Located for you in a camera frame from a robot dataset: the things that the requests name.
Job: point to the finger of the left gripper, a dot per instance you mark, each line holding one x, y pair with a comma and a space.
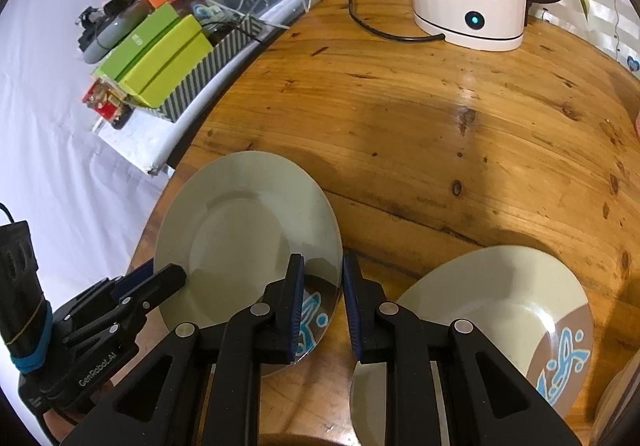
150, 285
105, 294

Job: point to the striped grey tray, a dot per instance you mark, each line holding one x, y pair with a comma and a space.
184, 93

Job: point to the grey handheld device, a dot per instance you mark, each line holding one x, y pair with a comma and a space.
104, 28

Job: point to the beige plate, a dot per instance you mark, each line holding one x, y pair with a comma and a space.
527, 302
232, 228

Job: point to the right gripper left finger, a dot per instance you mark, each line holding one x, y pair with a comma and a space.
202, 385

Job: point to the red figurine jar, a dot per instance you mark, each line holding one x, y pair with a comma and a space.
102, 99

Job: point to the lime green box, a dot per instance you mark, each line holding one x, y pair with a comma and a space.
162, 68

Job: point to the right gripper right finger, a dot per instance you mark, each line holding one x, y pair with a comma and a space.
444, 384

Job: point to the white side shelf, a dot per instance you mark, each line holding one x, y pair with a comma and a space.
147, 142

